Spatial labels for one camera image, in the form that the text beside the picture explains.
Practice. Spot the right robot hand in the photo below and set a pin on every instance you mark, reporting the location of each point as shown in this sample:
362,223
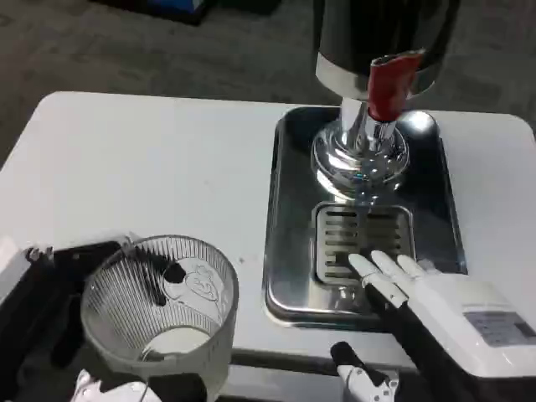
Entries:
452,335

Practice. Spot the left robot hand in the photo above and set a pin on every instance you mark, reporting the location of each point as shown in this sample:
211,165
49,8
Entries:
37,301

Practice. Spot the clear ribbed glass cup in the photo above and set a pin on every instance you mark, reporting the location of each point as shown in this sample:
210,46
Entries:
209,318

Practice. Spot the slotted steel tray grid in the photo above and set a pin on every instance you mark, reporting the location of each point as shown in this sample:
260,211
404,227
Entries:
335,247

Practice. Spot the steel drip tray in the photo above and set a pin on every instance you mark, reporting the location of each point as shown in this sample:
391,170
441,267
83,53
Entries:
293,209

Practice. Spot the black and steel drink dispenser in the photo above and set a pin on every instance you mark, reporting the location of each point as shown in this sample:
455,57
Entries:
356,37

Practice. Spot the blue and black box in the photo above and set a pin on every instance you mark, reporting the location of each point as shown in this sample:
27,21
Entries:
184,8

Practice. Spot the white table frame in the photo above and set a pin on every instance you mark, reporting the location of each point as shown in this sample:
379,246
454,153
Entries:
285,377

